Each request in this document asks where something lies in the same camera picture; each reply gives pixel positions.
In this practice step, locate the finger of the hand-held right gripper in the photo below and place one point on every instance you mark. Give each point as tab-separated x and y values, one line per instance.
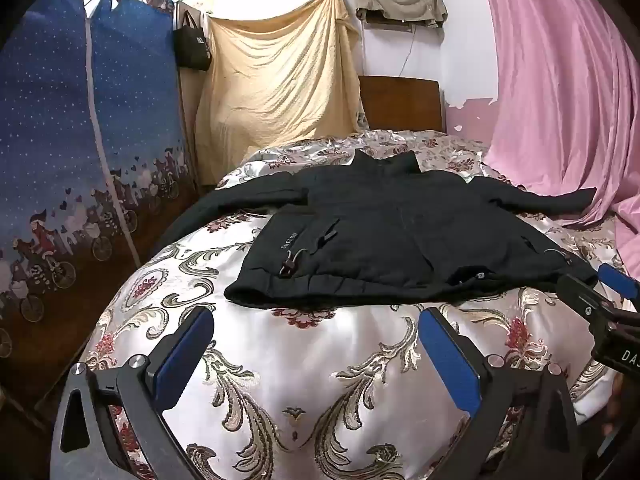
619	281
575	291

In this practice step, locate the black jacket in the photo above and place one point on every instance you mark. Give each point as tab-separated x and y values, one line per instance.
400	230

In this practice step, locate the floral satin bedspread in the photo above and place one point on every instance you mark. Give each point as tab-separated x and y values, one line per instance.
310	375

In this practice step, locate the blue printed wardrobe cover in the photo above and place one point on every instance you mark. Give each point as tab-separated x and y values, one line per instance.
55	150

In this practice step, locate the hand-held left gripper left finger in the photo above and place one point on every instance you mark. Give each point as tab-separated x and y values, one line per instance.
182	347

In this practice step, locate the wooden headboard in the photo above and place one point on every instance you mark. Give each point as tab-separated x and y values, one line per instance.
400	102

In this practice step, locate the yellow hanging cloth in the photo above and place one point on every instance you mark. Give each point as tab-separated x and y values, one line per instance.
280	75

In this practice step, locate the pink curtain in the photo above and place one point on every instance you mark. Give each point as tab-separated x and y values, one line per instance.
560	85

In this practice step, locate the black tote bag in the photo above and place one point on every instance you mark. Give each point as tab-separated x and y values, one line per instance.
192	45

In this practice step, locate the olive hanging cloth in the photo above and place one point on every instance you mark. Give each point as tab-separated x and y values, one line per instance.
400	0

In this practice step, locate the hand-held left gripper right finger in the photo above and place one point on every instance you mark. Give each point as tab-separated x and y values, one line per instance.
447	355

